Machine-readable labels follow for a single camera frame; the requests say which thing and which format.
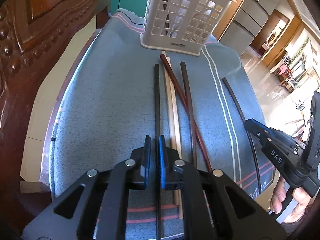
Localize blue striped cloth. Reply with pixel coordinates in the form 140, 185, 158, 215
49, 7, 275, 240

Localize carved wooden chair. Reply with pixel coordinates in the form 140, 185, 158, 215
0, 0, 113, 230

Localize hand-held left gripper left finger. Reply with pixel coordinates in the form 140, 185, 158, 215
22, 135, 152, 240

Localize wooden doorway frame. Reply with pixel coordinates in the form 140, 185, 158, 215
250, 9, 303, 68

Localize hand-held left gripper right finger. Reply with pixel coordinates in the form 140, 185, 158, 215
159, 135, 288, 240

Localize wooden chairs with pink cloth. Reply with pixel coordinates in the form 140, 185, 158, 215
274, 52, 307, 92

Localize silver refrigerator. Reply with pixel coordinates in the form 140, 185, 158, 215
219, 0, 287, 58

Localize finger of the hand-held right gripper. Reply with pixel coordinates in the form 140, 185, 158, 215
244, 119, 267, 141
266, 127, 298, 148

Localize green hanging vine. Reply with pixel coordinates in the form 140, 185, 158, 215
285, 37, 310, 63

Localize black chopstick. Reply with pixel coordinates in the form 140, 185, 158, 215
154, 64, 162, 240
180, 61, 198, 169
222, 77, 262, 194

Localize person's right hand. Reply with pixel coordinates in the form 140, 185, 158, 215
270, 179, 313, 215

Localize white plastic utensil holder basket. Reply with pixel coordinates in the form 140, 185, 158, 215
140, 0, 232, 57

